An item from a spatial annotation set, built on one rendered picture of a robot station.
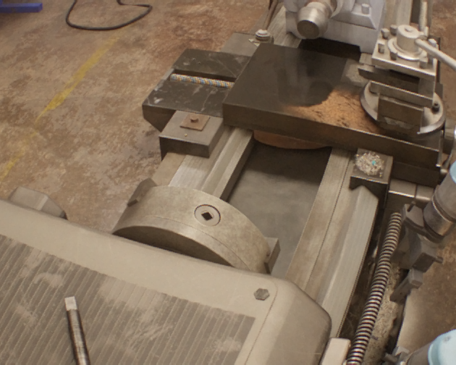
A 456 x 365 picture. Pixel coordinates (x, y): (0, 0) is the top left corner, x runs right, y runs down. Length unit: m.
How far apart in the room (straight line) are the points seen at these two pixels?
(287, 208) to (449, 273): 1.06
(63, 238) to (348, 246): 0.77
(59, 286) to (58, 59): 3.18
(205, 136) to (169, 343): 1.01
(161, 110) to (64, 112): 1.65
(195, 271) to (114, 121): 2.49
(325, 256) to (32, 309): 0.83
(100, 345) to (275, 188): 1.10
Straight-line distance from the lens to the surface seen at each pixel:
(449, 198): 1.29
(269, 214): 1.62
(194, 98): 1.73
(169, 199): 0.96
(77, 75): 3.60
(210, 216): 0.95
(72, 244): 0.75
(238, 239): 0.94
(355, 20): 1.98
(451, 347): 0.98
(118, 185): 2.81
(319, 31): 1.61
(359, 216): 1.45
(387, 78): 1.47
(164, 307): 0.67
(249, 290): 0.68
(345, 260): 1.36
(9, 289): 0.73
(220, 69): 1.83
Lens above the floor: 1.88
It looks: 42 degrees down
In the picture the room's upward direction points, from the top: 3 degrees counter-clockwise
